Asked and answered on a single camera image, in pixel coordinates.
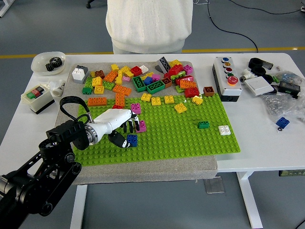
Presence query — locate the black power adapter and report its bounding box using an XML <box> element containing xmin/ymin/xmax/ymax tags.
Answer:
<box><xmin>277</xmin><ymin>81</ymin><xmax>301</xmax><ymax>96</ymax></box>

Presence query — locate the white furniture frame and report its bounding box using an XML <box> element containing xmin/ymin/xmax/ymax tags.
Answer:
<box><xmin>0</xmin><ymin>0</ymin><xmax>11</xmax><ymax>18</ymax></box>

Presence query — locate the white pipe fitting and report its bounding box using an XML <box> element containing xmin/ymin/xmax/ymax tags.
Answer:
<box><xmin>49</xmin><ymin>80</ymin><xmax>66</xmax><ymax>97</ymax></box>
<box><xmin>239</xmin><ymin>68</ymin><xmax>257</xmax><ymax>83</ymax></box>

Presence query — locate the grey building brick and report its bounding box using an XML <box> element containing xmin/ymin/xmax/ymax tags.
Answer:
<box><xmin>72</xmin><ymin>64</ymin><xmax>89</xmax><ymax>84</ymax></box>

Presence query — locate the clear bag of screws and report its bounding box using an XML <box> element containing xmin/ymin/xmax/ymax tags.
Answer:
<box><xmin>261</xmin><ymin>92</ymin><xmax>305</xmax><ymax>124</ymax></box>

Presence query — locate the black floor cable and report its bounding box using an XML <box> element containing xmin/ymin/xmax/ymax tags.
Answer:
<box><xmin>231</xmin><ymin>0</ymin><xmax>305</xmax><ymax>15</ymax></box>
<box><xmin>206</xmin><ymin>0</ymin><xmax>259</xmax><ymax>53</ymax></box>

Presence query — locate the grey-brown mat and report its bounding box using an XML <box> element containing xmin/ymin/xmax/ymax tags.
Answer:
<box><xmin>54</xmin><ymin>61</ymin><xmax>219</xmax><ymax>186</ymax></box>

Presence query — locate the tall white brick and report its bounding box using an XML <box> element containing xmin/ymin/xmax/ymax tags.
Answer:
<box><xmin>71</xmin><ymin>68</ymin><xmax>84</xmax><ymax>81</ymax></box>

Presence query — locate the white wall switch plate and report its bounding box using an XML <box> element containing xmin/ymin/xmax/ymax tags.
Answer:
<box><xmin>244</xmin><ymin>75</ymin><xmax>275</xmax><ymax>97</ymax></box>

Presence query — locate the clear bag with blue parts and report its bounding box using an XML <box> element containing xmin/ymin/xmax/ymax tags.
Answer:
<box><xmin>274</xmin><ymin>70</ymin><xmax>305</xmax><ymax>86</ymax></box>

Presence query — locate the white plastic bowl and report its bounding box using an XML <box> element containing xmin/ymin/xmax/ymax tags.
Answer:
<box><xmin>30</xmin><ymin>51</ymin><xmax>67</xmax><ymax>76</ymax></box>

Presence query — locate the orange eight-stud brick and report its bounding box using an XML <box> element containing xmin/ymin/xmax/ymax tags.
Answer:
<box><xmin>87</xmin><ymin>97</ymin><xmax>108</xmax><ymax>107</ymax></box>

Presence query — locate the white push-button control box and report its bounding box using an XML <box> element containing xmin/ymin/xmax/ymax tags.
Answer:
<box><xmin>212</xmin><ymin>56</ymin><xmax>243</xmax><ymax>103</ymax></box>

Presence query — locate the upturned dark green brick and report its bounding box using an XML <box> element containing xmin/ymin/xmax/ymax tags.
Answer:
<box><xmin>132</xmin><ymin>75</ymin><xmax>146</xmax><ymax>93</ymax></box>
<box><xmin>146</xmin><ymin>80</ymin><xmax>166</xmax><ymax>94</ymax></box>

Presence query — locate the orange building brick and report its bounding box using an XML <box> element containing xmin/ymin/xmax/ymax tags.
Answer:
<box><xmin>180</xmin><ymin>79</ymin><xmax>198</xmax><ymax>90</ymax></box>
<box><xmin>115</xmin><ymin>93</ymin><xmax>126</xmax><ymax>107</ymax></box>
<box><xmin>104</xmin><ymin>71</ymin><xmax>119</xmax><ymax>82</ymax></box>

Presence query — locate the long orange brick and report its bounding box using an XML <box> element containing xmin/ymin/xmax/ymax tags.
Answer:
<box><xmin>112</xmin><ymin>85</ymin><xmax>132</xmax><ymax>96</ymax></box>

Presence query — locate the white red-green switch box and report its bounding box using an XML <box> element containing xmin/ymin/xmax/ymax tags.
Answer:
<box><xmin>20</xmin><ymin>84</ymin><xmax>55</xmax><ymax>115</ymax></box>

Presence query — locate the person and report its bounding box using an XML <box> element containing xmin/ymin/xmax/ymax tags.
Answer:
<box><xmin>106</xmin><ymin>0</ymin><xmax>193</xmax><ymax>55</ymax></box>

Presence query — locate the table height controller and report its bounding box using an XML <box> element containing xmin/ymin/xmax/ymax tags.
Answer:
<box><xmin>278</xmin><ymin>169</ymin><xmax>305</xmax><ymax>177</ymax></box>

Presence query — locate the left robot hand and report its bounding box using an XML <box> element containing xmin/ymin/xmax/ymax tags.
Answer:
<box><xmin>92</xmin><ymin>108</ymin><xmax>141</xmax><ymax>149</ymax></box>

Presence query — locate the white table leg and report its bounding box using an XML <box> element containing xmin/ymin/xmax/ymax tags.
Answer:
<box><xmin>236</xmin><ymin>171</ymin><xmax>264</xmax><ymax>229</ymax></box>
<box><xmin>70</xmin><ymin>184</ymin><xmax>88</xmax><ymax>229</ymax></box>

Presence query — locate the green studded baseplate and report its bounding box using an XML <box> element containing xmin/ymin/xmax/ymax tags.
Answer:
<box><xmin>71</xmin><ymin>93</ymin><xmax>242</xmax><ymax>167</ymax></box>

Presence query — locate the grey long brick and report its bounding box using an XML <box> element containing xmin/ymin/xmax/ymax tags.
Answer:
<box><xmin>154</xmin><ymin>56</ymin><xmax>172</xmax><ymax>73</ymax></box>

